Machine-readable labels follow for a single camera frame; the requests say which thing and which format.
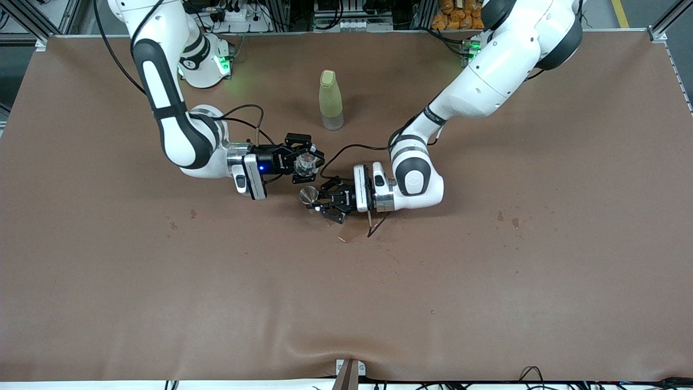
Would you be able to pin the white socket box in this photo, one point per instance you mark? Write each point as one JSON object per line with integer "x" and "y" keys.
{"x": 352, "y": 24}

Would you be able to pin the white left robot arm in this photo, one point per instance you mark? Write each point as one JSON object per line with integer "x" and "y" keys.
{"x": 498, "y": 65}

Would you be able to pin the aluminium profile post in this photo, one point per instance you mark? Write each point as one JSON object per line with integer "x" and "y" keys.
{"x": 346, "y": 376}

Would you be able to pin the aluminium frame profile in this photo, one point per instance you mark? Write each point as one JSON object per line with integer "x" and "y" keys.
{"x": 27, "y": 20}
{"x": 658, "y": 36}

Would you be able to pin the small clear glass cup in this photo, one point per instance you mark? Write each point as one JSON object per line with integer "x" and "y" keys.
{"x": 306, "y": 165}

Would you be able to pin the white power strip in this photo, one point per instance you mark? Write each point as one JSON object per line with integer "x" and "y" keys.
{"x": 238, "y": 15}

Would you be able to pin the steel jigger measuring cup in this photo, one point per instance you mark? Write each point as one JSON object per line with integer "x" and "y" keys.
{"x": 309, "y": 195}

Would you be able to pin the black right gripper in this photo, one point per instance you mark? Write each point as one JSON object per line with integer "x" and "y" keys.
{"x": 275, "y": 160}

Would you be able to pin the yellow-green bottle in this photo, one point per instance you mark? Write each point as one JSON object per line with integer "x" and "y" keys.
{"x": 331, "y": 97}

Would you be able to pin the brown table mat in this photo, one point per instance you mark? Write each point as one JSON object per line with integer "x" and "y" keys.
{"x": 216, "y": 303}

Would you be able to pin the brown liquid puddle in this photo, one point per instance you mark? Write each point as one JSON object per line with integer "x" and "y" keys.
{"x": 354, "y": 233}

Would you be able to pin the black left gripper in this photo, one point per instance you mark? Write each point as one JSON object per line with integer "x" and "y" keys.
{"x": 343, "y": 198}

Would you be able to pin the orange packets pile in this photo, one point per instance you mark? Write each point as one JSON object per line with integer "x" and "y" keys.
{"x": 460, "y": 16}

